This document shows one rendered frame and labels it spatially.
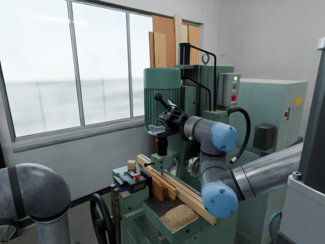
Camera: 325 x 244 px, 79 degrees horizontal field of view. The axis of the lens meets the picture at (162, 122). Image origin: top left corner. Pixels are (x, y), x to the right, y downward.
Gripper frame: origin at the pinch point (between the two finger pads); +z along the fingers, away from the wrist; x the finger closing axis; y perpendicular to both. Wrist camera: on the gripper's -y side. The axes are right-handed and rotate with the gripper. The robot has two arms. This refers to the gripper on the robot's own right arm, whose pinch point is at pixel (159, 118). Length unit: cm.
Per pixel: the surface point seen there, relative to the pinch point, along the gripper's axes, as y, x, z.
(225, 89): -18.8, -33.5, -3.4
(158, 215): -25.0, 32.0, -6.4
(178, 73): 3.3, -21.9, 4.1
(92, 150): -57, 40, 147
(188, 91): -7.9, -21.2, 5.3
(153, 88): 6.7, -9.8, 8.2
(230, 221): -79, 15, -10
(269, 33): -117, -212, 80
